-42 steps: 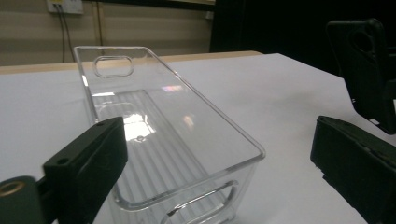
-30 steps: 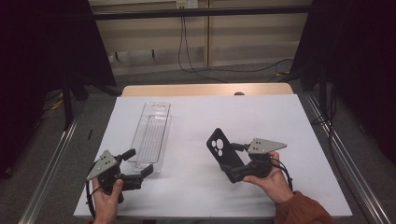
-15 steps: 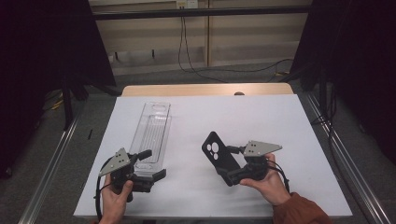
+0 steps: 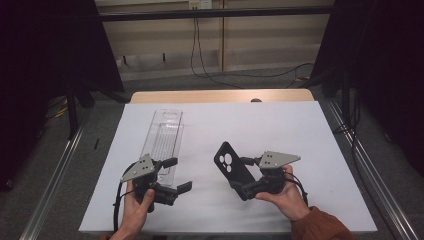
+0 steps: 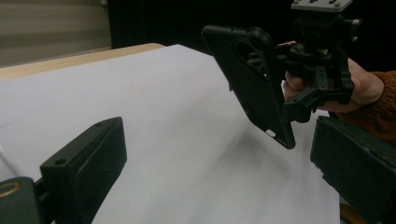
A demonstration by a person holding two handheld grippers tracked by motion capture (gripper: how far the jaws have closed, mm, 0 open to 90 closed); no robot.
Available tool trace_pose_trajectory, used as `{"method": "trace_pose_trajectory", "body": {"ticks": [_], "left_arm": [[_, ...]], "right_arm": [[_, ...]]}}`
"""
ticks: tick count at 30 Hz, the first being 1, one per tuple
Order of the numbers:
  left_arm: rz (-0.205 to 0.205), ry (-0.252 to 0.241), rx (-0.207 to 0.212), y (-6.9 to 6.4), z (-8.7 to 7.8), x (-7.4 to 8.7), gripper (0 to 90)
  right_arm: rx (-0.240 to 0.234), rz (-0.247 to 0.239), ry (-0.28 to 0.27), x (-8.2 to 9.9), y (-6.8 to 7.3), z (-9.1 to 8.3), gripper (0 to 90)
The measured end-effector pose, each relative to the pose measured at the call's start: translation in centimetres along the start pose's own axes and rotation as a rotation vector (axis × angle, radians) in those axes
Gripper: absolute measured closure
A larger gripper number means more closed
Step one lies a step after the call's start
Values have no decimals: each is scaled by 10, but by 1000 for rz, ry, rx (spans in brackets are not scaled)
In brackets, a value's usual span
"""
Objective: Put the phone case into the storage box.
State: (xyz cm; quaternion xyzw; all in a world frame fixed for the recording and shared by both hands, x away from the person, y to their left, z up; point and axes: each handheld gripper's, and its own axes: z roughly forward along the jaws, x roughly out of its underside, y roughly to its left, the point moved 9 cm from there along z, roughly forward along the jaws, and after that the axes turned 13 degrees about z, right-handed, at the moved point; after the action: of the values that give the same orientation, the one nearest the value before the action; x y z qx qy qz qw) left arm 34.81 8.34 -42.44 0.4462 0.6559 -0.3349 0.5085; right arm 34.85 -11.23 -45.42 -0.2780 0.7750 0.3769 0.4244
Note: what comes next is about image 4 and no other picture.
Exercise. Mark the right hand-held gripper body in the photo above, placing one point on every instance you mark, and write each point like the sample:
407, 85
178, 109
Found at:
276, 160

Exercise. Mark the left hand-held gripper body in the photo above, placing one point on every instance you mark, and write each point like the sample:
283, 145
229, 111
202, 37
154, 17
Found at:
143, 176

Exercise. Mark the black phone case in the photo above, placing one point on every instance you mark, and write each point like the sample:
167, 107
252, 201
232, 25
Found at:
233, 170

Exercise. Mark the clear plastic packaging box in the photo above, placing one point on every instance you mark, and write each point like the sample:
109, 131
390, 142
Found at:
163, 140

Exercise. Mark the person's left hand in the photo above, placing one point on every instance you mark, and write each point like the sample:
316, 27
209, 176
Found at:
133, 216

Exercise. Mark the person's right hand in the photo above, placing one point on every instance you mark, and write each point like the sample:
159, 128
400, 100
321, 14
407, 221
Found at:
286, 200

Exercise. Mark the white table cover sheet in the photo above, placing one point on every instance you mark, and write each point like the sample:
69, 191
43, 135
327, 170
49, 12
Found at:
216, 213

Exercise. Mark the small black floor object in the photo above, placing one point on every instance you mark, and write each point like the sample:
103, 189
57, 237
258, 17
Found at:
96, 144

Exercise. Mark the dark round table grommet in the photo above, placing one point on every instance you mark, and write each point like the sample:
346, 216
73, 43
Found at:
256, 100

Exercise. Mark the wooden table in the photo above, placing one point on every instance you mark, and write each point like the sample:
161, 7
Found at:
200, 96

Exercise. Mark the black metal stand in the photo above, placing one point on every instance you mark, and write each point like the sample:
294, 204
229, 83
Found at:
71, 113
346, 100

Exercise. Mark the black curtain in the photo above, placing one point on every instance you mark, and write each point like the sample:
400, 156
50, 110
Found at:
390, 66
40, 66

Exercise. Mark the black horizontal bar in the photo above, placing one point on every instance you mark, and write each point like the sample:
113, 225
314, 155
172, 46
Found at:
216, 13

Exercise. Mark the aluminium floor rail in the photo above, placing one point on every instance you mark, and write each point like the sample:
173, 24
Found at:
376, 180
53, 183

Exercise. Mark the white wall outlet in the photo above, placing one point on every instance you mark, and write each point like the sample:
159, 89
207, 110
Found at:
200, 4

